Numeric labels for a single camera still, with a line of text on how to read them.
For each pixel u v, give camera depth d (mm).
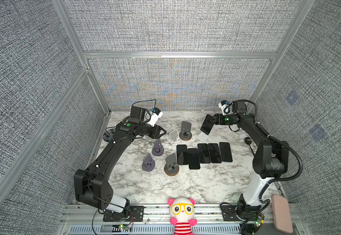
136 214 733
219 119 821
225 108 834
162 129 720
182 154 951
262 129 583
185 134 1029
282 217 719
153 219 732
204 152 951
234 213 729
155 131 677
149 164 858
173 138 965
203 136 1023
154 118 700
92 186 407
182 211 675
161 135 744
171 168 836
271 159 507
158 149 929
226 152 957
